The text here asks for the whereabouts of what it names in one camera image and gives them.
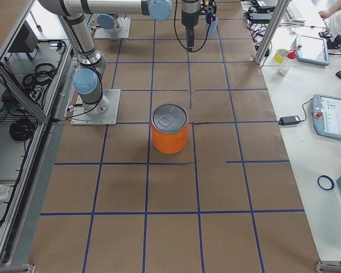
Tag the person in white shirt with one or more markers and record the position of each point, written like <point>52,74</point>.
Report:
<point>332,18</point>

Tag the brown paper table cover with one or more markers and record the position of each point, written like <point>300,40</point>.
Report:
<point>194,177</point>

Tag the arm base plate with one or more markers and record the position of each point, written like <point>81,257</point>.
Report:
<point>105,113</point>
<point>121,30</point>

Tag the yellow tape roll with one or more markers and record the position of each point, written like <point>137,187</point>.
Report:
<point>280,55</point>

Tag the near teach pendant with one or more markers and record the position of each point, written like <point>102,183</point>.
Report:
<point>326,115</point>

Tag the far teach pendant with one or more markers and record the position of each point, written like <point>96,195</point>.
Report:
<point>312,50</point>

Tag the small black power adapter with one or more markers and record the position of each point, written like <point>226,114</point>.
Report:
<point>289,120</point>

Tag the red cap squeeze bottle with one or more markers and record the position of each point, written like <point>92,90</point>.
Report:
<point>288,61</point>

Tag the orange can container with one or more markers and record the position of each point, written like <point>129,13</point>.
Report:
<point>169,128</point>

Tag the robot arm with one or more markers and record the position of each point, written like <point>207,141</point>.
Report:
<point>108,21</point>
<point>87,80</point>

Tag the teach pendant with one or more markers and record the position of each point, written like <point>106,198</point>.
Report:
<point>326,115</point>
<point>312,50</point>

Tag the aluminium frame post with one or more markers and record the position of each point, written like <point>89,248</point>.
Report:
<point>271,29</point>

